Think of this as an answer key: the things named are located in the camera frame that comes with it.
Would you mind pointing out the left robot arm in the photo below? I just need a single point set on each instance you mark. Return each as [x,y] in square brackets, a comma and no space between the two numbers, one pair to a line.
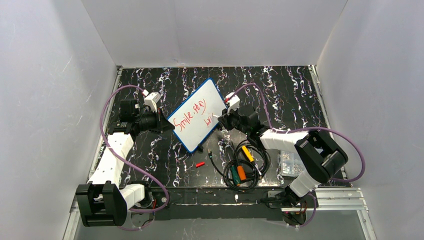
[101,202]

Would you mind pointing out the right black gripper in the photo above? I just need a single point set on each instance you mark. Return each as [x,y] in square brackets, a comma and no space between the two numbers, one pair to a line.
[227,120]

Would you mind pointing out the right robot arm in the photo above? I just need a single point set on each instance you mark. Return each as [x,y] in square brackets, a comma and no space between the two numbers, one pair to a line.
[321,156]

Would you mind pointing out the yellow handled screwdriver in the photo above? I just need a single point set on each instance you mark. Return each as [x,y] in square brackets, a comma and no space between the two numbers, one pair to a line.
[250,158]

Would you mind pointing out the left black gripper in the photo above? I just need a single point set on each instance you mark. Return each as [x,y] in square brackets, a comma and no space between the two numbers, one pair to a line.
[159,122]

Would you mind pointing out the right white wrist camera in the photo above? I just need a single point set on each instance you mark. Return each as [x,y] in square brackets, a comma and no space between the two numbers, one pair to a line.
[232,102]

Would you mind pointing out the clear plastic screw box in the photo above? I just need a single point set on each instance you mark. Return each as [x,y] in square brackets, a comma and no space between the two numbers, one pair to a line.
[290,164]

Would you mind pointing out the blue framed whiteboard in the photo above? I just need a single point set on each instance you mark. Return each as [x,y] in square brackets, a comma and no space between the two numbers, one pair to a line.
[193,119]

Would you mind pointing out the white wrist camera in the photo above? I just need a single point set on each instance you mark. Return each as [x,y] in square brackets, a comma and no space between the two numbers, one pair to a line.
[151,101]
[232,102]

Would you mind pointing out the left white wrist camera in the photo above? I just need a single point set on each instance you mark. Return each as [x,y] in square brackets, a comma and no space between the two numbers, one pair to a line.
[151,101]

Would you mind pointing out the red marker cap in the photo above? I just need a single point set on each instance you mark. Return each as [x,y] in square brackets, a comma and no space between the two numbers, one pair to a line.
[200,164]

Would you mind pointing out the whiteboard metal stand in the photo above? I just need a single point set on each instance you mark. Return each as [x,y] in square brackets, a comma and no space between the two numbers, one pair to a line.
[200,148]

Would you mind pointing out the green handled screwdriver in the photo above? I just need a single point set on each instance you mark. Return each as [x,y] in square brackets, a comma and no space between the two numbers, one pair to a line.
[234,172]

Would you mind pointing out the orange handled screwdriver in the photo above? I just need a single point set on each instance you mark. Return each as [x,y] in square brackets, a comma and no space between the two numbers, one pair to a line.
[241,175]

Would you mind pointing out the aluminium frame rail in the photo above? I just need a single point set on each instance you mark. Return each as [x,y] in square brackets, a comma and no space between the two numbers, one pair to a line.
[216,213]

